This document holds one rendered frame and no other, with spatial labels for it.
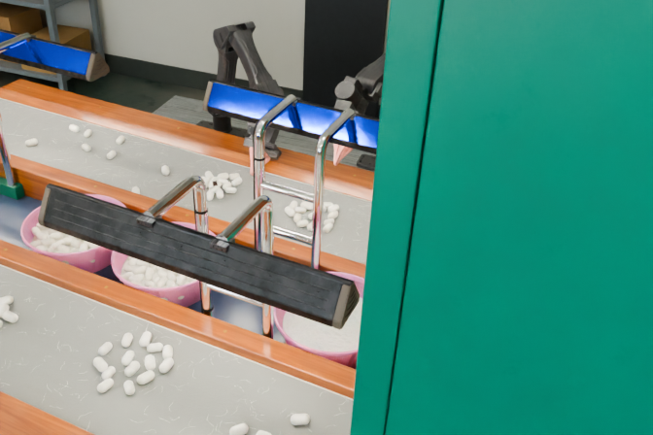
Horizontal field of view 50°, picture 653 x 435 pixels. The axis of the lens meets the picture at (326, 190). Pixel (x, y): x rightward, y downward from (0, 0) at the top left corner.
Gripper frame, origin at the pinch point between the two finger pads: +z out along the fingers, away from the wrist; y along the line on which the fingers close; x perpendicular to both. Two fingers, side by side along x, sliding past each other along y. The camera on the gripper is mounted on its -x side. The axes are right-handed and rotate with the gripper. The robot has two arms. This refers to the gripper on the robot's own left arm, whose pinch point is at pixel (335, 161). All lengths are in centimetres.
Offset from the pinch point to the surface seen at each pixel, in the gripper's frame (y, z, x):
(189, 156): -48.6, 7.9, 8.2
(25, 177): -82, 32, -13
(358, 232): 12.8, 17.4, 0.1
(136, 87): -200, -66, 169
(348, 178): 1.2, 0.2, 11.6
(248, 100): -15.6, 0.2, -31.3
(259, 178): -4.2, 18.6, -33.0
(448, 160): 55, 40, -134
